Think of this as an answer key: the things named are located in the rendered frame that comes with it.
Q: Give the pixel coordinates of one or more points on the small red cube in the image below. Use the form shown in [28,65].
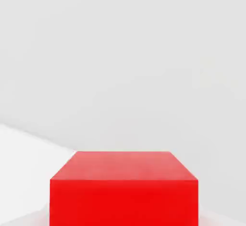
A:
[124,201]

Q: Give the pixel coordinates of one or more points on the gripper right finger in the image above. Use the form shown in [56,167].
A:
[202,222]

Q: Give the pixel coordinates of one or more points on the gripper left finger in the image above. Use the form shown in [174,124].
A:
[32,221]

